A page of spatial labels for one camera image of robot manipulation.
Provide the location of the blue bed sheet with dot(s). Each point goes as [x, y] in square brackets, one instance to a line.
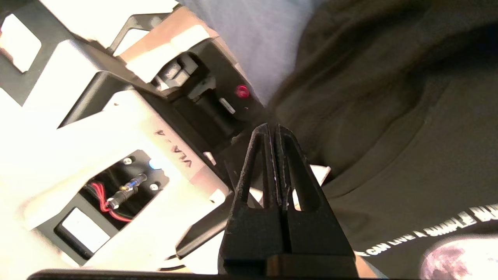
[253, 39]

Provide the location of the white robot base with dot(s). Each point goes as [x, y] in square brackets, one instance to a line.
[97, 155]

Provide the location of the black moon print T-shirt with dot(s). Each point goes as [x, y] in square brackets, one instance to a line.
[389, 136]

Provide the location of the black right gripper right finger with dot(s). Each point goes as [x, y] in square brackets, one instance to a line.
[315, 233]

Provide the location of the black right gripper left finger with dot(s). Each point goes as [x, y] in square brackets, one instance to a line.
[253, 233]

